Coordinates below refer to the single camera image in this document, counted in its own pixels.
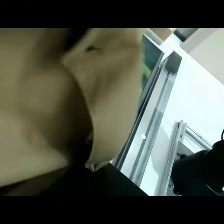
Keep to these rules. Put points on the silver frame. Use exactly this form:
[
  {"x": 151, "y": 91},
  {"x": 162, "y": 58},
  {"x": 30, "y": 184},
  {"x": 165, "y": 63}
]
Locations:
[{"x": 156, "y": 123}]

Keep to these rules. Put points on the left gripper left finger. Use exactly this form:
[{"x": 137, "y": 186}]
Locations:
[{"x": 73, "y": 185}]

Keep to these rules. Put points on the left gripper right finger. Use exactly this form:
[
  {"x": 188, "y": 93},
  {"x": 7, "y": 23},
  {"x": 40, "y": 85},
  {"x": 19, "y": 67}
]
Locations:
[{"x": 115, "y": 183}]

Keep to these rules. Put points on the tan long-sleeved shirt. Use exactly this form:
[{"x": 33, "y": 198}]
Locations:
[{"x": 50, "y": 110}]

